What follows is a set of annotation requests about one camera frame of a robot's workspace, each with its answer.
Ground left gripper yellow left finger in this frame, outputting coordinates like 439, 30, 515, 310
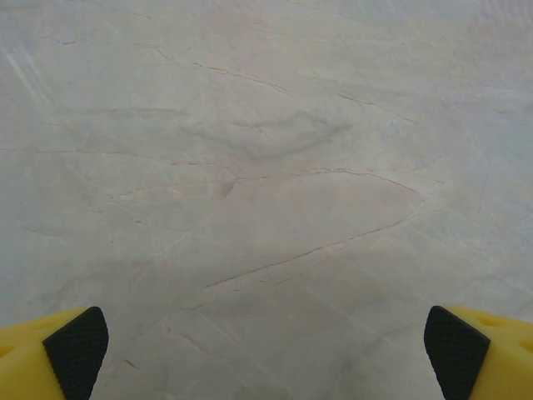
0, 306, 110, 400

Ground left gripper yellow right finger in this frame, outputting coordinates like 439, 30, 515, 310
423, 305, 533, 400

